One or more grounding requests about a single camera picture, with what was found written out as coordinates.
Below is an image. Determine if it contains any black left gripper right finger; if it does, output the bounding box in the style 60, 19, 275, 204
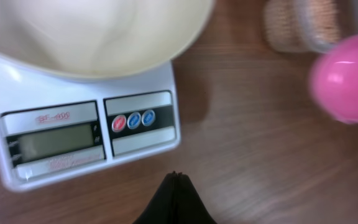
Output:
176, 173, 216, 224

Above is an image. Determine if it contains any white digital kitchen scale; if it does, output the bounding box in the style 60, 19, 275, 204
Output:
0, 57, 181, 192

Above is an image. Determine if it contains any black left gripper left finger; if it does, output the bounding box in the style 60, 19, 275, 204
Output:
134, 172, 177, 224

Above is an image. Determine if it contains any soybeans pile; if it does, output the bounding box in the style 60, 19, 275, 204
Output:
264, 0, 342, 53

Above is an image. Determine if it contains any clear plastic container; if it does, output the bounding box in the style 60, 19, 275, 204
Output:
264, 0, 358, 54

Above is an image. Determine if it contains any white bowl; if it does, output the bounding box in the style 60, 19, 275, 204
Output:
0, 0, 215, 80

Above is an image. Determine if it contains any pink plastic measuring scoop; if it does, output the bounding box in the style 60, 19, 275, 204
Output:
309, 35, 358, 124

